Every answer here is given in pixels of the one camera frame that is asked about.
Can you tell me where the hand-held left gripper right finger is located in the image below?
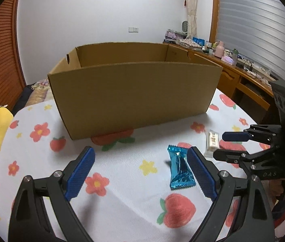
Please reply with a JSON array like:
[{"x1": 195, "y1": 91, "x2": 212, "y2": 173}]
[{"x1": 186, "y1": 146, "x2": 276, "y2": 242}]

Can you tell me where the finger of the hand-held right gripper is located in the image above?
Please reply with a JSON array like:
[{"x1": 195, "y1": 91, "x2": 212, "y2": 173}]
[
  {"x1": 213, "y1": 147, "x2": 274, "y2": 169},
  {"x1": 222, "y1": 124, "x2": 281, "y2": 145}
]

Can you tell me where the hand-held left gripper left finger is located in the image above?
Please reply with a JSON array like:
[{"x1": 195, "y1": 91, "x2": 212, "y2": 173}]
[{"x1": 8, "y1": 146, "x2": 96, "y2": 242}]

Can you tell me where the small white snack packet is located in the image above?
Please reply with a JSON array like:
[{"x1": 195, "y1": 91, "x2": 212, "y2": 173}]
[{"x1": 204, "y1": 130, "x2": 220, "y2": 157}]

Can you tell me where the blue candy wrapper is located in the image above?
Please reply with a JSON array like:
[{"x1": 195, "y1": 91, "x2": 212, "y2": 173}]
[{"x1": 167, "y1": 145, "x2": 196, "y2": 190}]

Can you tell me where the cardboard box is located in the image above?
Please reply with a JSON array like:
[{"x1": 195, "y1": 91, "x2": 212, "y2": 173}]
[{"x1": 47, "y1": 42, "x2": 223, "y2": 140}]

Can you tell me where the person's right hand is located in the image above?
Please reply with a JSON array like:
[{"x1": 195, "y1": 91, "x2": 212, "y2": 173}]
[{"x1": 268, "y1": 179, "x2": 285, "y2": 200}]

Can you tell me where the strawberry flower printed blanket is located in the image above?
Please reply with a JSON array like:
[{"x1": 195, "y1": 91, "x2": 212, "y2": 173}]
[{"x1": 0, "y1": 88, "x2": 279, "y2": 242}]

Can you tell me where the wooden desk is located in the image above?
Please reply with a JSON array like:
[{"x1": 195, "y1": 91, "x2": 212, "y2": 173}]
[{"x1": 163, "y1": 39, "x2": 281, "y2": 124}]

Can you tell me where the pink bottle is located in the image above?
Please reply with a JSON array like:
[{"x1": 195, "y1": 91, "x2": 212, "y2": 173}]
[{"x1": 214, "y1": 41, "x2": 225, "y2": 58}]

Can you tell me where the floral patterned quilt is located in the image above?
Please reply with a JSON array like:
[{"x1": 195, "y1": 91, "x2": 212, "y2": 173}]
[{"x1": 25, "y1": 78, "x2": 53, "y2": 105}]

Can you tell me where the dark cloth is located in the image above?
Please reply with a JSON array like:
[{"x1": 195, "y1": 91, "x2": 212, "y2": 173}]
[{"x1": 11, "y1": 84, "x2": 33, "y2": 116}]

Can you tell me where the pile of desk clutter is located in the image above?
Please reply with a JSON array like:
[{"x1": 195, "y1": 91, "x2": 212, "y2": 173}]
[{"x1": 164, "y1": 29, "x2": 215, "y2": 54}]

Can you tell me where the grey window blind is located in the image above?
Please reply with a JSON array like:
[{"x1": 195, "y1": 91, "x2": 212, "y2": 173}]
[{"x1": 215, "y1": 0, "x2": 285, "y2": 83}]

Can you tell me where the cream curtain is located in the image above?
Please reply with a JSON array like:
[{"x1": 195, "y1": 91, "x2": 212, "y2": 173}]
[{"x1": 184, "y1": 0, "x2": 199, "y2": 39}]

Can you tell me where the wooden louvered wardrobe door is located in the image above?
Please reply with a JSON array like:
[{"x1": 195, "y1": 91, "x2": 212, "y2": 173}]
[{"x1": 0, "y1": 0, "x2": 27, "y2": 121}]

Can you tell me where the power strip with cables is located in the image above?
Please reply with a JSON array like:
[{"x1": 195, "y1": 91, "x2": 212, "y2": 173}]
[{"x1": 236, "y1": 57, "x2": 276, "y2": 81}]

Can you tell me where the wooden window frame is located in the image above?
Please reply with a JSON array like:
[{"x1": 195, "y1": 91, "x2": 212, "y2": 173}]
[{"x1": 209, "y1": 0, "x2": 285, "y2": 86}]

